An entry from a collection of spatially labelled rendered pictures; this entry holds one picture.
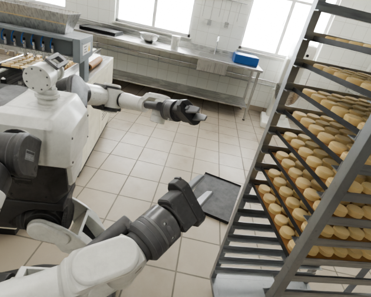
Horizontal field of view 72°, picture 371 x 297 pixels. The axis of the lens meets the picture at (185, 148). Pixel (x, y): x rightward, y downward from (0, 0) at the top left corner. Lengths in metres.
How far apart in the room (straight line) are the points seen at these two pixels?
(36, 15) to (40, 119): 1.47
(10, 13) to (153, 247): 1.94
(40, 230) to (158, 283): 0.98
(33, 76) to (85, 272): 0.49
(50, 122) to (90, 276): 0.40
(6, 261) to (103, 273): 1.53
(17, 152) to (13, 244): 1.47
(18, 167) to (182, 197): 0.34
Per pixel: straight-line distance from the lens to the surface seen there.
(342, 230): 1.02
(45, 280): 0.51
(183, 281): 1.83
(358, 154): 0.72
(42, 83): 0.75
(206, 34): 5.01
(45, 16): 2.11
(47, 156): 0.74
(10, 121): 0.75
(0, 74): 2.18
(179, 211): 0.56
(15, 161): 0.61
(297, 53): 1.05
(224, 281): 1.73
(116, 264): 0.48
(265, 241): 1.53
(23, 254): 1.98
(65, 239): 1.01
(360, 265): 1.11
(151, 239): 0.51
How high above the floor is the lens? 1.50
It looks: 28 degrees down
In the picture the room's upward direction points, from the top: 13 degrees clockwise
